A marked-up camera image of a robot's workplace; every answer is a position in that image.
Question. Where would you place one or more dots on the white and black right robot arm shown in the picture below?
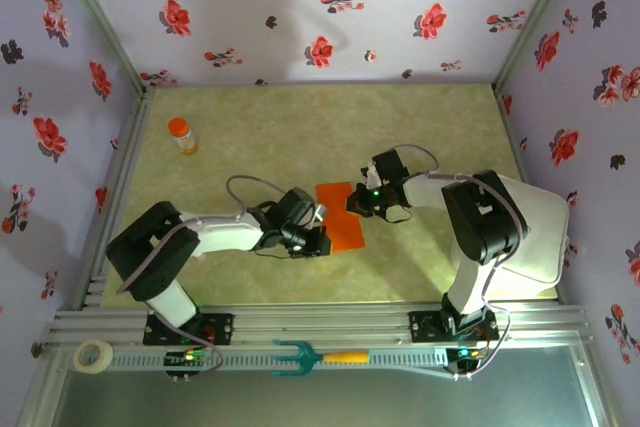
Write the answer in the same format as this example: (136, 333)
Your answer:
(470, 277)

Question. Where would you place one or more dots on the orange-capped pill bottle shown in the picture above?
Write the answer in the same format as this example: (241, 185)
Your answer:
(182, 134)

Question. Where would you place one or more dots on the white tape roll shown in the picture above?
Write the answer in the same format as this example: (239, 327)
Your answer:
(107, 361)

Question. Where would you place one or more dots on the aluminium mounting rail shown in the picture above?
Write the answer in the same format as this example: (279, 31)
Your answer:
(325, 322)

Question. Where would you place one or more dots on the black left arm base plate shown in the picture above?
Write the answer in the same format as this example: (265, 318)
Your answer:
(220, 327)

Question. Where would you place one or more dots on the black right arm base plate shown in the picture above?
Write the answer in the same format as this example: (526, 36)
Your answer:
(422, 327)

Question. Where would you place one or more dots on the aluminium frame post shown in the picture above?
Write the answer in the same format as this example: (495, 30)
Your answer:
(102, 22)
(531, 22)

